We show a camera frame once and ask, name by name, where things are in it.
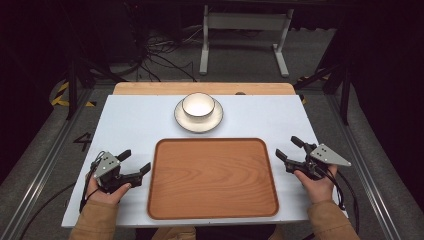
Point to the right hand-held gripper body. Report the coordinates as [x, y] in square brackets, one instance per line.
[325, 156]

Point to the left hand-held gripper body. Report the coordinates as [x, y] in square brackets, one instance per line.
[108, 168]

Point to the person's left hand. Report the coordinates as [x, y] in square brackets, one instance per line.
[106, 197]

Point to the person's right hand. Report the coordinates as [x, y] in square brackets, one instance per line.
[320, 190]

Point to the white table mat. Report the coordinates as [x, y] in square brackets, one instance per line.
[133, 126]

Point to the black tripod stand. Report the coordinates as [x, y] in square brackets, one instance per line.
[71, 90]
[345, 96]

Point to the wooden tray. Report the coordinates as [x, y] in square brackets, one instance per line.
[213, 178]

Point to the white ceramic plate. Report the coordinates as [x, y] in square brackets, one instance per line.
[200, 126]

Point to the white ceramic bowl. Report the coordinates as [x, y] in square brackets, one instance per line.
[198, 105]

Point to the yellow black floor tape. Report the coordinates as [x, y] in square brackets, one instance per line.
[61, 100]

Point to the white metal stand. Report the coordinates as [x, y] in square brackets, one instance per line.
[246, 20]

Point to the aluminium floor rail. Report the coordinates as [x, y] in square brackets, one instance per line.
[40, 173]
[370, 173]

